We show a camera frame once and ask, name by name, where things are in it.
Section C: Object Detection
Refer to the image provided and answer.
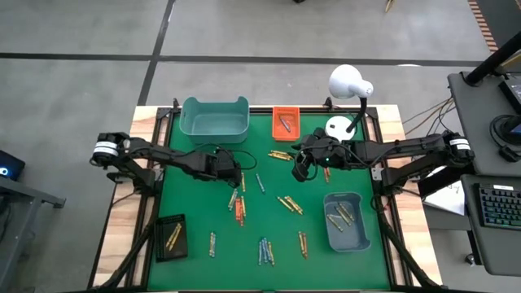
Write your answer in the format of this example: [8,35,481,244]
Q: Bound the white gooseneck desk lamp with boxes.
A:
[324,63,374,146]

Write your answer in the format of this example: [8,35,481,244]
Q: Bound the orange mesh basket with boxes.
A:
[271,106,301,142]

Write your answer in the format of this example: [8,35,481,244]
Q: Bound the black floor cable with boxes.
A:
[406,101,460,139]

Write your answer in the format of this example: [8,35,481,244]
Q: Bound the green felt mat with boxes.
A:
[147,112,392,291]

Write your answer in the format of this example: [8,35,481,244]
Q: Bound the black screen device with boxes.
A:
[498,72,521,116]

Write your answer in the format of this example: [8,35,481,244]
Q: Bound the black plastic tray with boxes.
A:
[154,213,190,264]

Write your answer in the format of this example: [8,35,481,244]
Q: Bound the black headphones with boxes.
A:
[489,113,521,163]

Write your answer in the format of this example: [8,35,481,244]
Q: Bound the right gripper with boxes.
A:
[291,128,347,183]

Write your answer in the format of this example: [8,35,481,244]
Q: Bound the black box with blue light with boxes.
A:
[0,149,26,182]

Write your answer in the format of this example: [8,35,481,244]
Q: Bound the grey keyboard shelf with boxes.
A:
[462,173,521,278]

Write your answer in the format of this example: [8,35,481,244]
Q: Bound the large teal plastic bin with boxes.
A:
[179,95,251,145]

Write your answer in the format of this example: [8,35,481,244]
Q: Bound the grey side table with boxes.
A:
[0,175,68,293]

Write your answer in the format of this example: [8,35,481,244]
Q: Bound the tan floor cable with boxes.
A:
[402,97,455,125]

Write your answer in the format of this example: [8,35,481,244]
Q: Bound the grey desk top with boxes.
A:
[447,71,521,177]

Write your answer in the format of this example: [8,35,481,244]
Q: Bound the small blue-grey plastic bin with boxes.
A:
[322,191,372,253]

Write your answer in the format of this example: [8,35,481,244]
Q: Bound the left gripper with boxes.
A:
[189,148,243,188]

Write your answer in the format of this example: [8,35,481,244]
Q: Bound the black aluminium table frame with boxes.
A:
[87,97,444,293]

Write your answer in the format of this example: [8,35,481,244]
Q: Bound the black pole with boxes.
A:
[465,30,521,87]

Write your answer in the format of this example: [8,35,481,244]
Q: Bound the black support bar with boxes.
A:
[417,164,469,199]

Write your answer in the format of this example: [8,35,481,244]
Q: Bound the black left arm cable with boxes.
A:
[195,142,259,171]

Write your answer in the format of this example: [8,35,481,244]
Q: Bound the backlit black keyboard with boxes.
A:
[474,182,521,231]

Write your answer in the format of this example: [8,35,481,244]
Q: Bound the black floor mat orange stripes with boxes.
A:
[466,0,521,55]

